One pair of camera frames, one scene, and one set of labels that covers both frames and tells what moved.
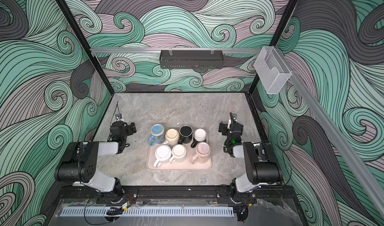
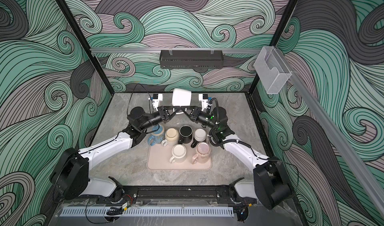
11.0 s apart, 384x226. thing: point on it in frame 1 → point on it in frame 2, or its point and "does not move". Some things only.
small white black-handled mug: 199,136 does not move
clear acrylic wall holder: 272,71 does not move
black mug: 185,132 does not move
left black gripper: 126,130 → 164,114
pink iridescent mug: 203,153 does not move
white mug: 163,153 → 181,97
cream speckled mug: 172,137 does not move
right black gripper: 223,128 → 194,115
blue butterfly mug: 158,135 does not move
